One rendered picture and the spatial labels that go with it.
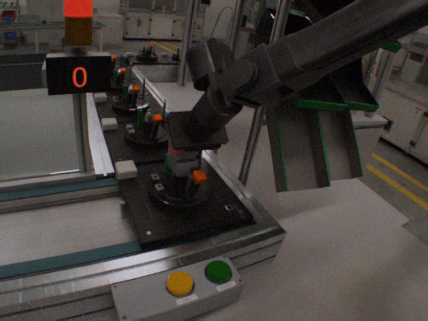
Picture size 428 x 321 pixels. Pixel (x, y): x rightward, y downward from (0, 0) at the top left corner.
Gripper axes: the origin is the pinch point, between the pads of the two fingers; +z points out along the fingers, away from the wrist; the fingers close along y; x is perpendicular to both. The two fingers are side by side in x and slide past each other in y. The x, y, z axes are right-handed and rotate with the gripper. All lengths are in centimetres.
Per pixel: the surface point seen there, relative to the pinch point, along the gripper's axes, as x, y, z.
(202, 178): 8.1, -0.1, -5.2
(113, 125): -18.4, 9.2, 27.9
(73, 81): -13.7, 20.2, -3.6
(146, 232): 15.1, 10.2, 1.5
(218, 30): -786, -596, 760
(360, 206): 24, -60, 8
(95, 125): -21.3, 14.0, 33.6
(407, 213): 60, -251, 91
